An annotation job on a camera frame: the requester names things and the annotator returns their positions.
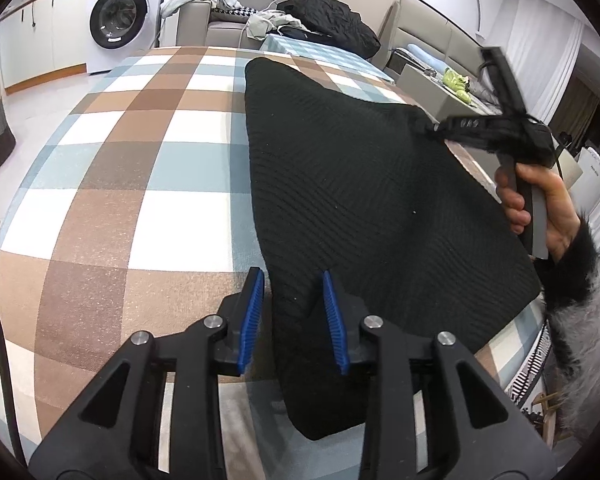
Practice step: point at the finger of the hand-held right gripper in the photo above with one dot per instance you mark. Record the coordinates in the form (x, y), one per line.
(470, 125)

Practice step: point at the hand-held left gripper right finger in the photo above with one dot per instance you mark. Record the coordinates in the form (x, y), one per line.
(336, 325)

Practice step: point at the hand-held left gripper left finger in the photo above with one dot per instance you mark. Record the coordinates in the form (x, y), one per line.
(250, 320)

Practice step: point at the black knit sweater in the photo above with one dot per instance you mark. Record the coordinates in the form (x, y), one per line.
(355, 185)

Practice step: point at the person's right forearm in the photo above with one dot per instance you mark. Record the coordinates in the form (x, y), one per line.
(585, 310)

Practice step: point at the white clothes pile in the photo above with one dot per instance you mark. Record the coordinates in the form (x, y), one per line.
(267, 22)

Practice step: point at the person's right hand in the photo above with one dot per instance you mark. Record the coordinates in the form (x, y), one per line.
(560, 210)

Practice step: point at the cream paper roll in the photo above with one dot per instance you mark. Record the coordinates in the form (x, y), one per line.
(572, 172)

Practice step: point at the green toy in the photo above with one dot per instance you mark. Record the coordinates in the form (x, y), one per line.
(452, 80)

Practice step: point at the beige side table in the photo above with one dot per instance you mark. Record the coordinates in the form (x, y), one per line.
(420, 85)

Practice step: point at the light blue pillow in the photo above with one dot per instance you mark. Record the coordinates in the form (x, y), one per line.
(425, 55)

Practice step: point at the white curtain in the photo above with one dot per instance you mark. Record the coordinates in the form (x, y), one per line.
(540, 35)

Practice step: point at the teal checkered small table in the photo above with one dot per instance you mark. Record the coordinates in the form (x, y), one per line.
(330, 52)

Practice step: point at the black puffer jacket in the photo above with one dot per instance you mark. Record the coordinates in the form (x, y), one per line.
(330, 20)

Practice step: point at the black white patterned rug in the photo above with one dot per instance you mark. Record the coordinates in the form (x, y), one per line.
(527, 375)

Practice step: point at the brown blue checked table cloth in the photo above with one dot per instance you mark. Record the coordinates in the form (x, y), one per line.
(130, 160)

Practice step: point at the houndstooth pillow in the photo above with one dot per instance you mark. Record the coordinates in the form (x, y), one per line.
(235, 10)

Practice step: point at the white washing machine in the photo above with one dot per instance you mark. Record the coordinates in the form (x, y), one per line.
(152, 55)

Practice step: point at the grey sofa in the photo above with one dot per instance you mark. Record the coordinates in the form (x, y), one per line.
(192, 25)

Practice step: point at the white kitchen base cabinet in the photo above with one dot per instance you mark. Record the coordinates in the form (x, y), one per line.
(40, 35)

